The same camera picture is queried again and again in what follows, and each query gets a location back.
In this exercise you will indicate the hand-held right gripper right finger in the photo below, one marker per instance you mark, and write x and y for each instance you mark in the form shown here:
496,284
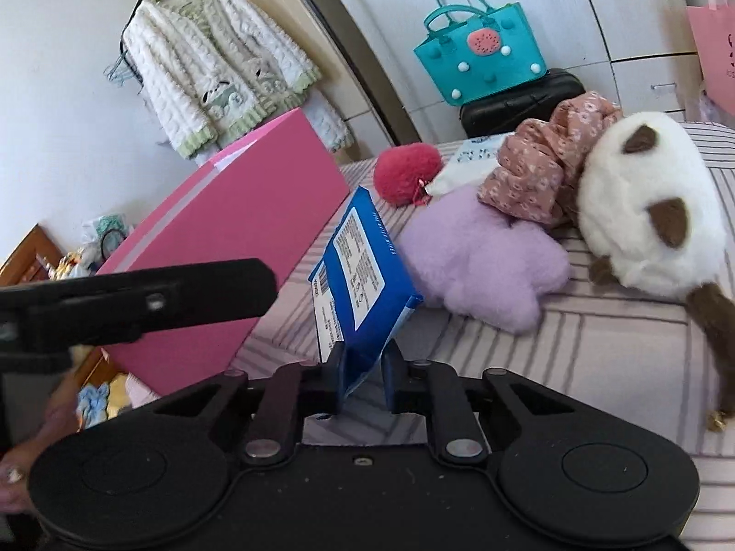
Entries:
394,381

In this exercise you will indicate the blue wet wipes pack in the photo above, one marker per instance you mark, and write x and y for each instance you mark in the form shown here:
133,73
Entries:
356,264

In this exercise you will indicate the white cat plush toy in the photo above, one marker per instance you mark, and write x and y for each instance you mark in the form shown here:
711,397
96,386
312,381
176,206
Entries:
631,195

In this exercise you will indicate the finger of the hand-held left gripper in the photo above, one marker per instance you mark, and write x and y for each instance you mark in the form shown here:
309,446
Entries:
172,298

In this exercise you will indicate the white tissue pack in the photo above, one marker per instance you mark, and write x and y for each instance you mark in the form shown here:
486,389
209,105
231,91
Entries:
465,163

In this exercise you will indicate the black clothes rack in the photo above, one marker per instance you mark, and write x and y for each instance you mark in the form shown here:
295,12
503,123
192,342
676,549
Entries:
135,13

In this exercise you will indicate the black suitcase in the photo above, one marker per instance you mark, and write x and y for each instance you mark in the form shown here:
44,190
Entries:
517,112

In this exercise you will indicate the striped bed sheet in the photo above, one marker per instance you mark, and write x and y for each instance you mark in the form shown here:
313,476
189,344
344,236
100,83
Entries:
603,344

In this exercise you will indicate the white and green knit cardigan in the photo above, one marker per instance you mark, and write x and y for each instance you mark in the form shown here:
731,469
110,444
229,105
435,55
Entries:
218,51

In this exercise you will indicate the pink floral cloth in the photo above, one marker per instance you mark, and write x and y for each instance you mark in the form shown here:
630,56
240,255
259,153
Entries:
528,178

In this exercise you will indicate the teal tote bag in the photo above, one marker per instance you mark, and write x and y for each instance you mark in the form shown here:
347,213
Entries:
476,69

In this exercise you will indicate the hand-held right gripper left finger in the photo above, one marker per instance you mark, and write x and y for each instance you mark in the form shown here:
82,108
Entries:
339,381

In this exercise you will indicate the dark upright frame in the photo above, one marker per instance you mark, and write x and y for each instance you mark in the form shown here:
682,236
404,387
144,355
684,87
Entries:
356,51

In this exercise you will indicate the wooden furniture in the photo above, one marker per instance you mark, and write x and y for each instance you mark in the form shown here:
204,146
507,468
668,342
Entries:
23,258

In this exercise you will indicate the person's left hand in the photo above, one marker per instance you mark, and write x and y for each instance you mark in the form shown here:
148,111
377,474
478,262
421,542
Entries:
14,479

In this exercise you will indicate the white wardrobe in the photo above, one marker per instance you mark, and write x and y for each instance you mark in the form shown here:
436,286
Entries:
603,11

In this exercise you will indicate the pink storage box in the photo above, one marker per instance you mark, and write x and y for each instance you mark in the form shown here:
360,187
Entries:
229,229

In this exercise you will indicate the purple plush toy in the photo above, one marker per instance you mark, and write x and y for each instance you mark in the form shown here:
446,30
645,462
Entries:
476,258

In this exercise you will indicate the red fluffy pompom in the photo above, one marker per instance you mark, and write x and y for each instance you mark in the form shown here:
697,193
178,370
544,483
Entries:
402,172

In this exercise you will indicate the pink paper bag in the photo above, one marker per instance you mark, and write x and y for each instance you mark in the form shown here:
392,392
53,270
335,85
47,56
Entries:
715,57

